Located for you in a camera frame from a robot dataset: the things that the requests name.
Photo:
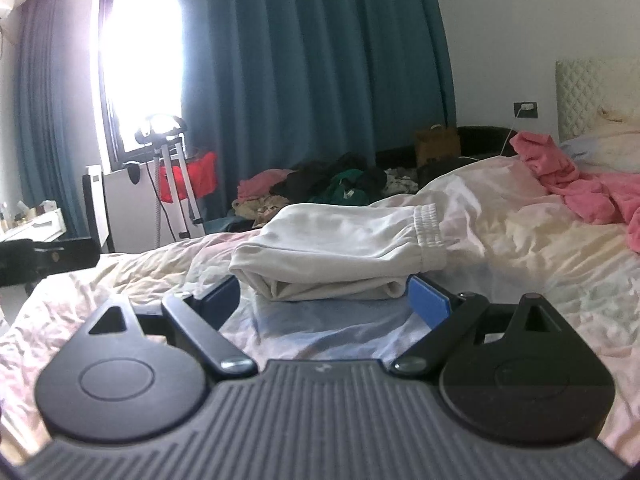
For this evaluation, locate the blue curtain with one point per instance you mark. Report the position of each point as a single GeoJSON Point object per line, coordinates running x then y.
{"type": "Point", "coordinates": [55, 110]}
{"type": "Point", "coordinates": [310, 70]}

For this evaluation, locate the red garment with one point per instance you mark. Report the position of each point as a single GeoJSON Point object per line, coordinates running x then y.
{"type": "Point", "coordinates": [202, 177]}

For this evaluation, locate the dark framed window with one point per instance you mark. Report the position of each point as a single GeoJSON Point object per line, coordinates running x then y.
{"type": "Point", "coordinates": [140, 60]}

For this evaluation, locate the beige patterned garment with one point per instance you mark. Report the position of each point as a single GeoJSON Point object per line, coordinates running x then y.
{"type": "Point", "coordinates": [260, 210]}

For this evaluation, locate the green garment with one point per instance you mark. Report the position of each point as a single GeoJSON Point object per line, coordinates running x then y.
{"type": "Point", "coordinates": [340, 190]}

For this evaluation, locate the pale pillow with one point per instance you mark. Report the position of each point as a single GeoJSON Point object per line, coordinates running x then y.
{"type": "Point", "coordinates": [607, 145]}

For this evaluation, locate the pastel bed blanket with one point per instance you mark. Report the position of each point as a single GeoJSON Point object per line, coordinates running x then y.
{"type": "Point", "coordinates": [525, 265]}

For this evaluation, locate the pink garment in clothes pile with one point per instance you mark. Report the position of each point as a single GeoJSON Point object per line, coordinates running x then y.
{"type": "Point", "coordinates": [262, 182]}

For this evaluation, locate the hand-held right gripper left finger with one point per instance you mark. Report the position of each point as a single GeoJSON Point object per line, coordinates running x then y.
{"type": "Point", "coordinates": [220, 305]}

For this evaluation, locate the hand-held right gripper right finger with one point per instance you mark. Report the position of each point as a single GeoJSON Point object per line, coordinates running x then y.
{"type": "Point", "coordinates": [429, 302]}

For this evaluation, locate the pink fleece garment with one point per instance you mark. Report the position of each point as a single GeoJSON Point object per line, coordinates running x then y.
{"type": "Point", "coordinates": [580, 185]}

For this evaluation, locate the wall socket with charger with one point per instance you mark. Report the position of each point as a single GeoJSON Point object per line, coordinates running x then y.
{"type": "Point", "coordinates": [525, 110]}

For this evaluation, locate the brown bag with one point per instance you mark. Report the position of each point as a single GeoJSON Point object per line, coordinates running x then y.
{"type": "Point", "coordinates": [437, 146]}

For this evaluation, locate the leaning folded board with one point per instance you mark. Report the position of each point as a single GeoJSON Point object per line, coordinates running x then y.
{"type": "Point", "coordinates": [97, 205]}

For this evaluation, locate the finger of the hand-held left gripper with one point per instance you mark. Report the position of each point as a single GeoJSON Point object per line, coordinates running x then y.
{"type": "Point", "coordinates": [65, 256]}

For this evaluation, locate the black sofa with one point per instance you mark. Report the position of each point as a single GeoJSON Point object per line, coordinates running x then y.
{"type": "Point", "coordinates": [485, 142]}

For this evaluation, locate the black clothes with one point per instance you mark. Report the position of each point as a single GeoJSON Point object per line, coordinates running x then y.
{"type": "Point", "coordinates": [320, 170]}

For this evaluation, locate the garment steamer stand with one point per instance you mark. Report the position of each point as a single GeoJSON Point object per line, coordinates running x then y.
{"type": "Point", "coordinates": [170, 175]}

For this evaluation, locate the white sweatpants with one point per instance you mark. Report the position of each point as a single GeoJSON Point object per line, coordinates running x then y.
{"type": "Point", "coordinates": [340, 255]}

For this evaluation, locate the quilted white headboard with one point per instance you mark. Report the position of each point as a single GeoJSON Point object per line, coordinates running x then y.
{"type": "Point", "coordinates": [590, 95]}

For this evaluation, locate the white dressing table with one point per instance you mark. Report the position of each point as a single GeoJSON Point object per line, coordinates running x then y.
{"type": "Point", "coordinates": [35, 225]}

